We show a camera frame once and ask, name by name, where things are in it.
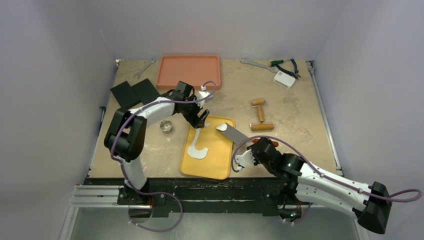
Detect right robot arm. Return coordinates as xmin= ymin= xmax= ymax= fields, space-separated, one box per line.
xmin=248 ymin=137 xmax=392 ymax=235

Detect wooden dough roller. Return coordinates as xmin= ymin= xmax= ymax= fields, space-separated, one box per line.
xmin=250 ymin=97 xmax=275 ymax=132

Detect white dough ball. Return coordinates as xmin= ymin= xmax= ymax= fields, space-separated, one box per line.
xmin=185 ymin=123 xmax=210 ymax=160

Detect yellow tray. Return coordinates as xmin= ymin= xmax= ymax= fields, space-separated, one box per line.
xmin=179 ymin=116 xmax=235 ymax=180

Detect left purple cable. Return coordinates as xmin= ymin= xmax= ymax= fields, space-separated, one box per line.
xmin=109 ymin=80 xmax=218 ymax=233

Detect silver wrench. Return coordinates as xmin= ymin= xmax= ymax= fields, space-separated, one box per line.
xmin=240 ymin=58 xmax=279 ymax=73
xmin=134 ymin=58 xmax=156 ymax=79

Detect left silver wrench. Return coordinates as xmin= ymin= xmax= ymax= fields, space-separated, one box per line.
xmin=134 ymin=58 xmax=156 ymax=79

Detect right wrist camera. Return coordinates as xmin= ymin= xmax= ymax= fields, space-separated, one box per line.
xmin=234 ymin=149 xmax=255 ymax=173

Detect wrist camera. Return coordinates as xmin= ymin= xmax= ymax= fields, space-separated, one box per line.
xmin=234 ymin=149 xmax=255 ymax=173
xmin=195 ymin=86 xmax=213 ymax=108

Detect aluminium frame rail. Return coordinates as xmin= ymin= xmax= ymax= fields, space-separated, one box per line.
xmin=59 ymin=185 xmax=151 ymax=240

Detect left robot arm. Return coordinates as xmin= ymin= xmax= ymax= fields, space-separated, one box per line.
xmin=104 ymin=81 xmax=216 ymax=205

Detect round cut dough wrapper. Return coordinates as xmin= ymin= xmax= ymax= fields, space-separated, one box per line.
xmin=216 ymin=123 xmax=228 ymax=132

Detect black block left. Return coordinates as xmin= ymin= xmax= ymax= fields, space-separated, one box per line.
xmin=110 ymin=81 xmax=141 ymax=109

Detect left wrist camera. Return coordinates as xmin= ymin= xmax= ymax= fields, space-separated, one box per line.
xmin=195 ymin=86 xmax=213 ymax=108

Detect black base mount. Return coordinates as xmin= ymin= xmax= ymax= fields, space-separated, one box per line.
xmin=116 ymin=177 xmax=314 ymax=219

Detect green blue pliers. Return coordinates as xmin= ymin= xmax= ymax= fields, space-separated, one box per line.
xmin=268 ymin=58 xmax=302 ymax=80

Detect metal ring cutter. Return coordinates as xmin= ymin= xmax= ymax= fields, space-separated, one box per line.
xmin=159 ymin=120 xmax=174 ymax=134

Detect right silver wrench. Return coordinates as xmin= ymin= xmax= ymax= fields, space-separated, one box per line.
xmin=240 ymin=58 xmax=279 ymax=73

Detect pink tray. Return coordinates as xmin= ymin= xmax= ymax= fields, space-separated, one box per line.
xmin=155 ymin=54 xmax=221 ymax=90

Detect white small box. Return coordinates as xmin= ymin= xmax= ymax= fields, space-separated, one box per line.
xmin=273 ymin=71 xmax=296 ymax=88

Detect black block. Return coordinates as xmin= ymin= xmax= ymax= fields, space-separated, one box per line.
xmin=131 ymin=78 xmax=161 ymax=105
xmin=110 ymin=81 xmax=141 ymax=109

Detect black block right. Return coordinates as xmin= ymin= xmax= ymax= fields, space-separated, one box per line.
xmin=131 ymin=78 xmax=161 ymax=105

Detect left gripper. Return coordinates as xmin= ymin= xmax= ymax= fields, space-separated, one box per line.
xmin=181 ymin=95 xmax=209 ymax=129

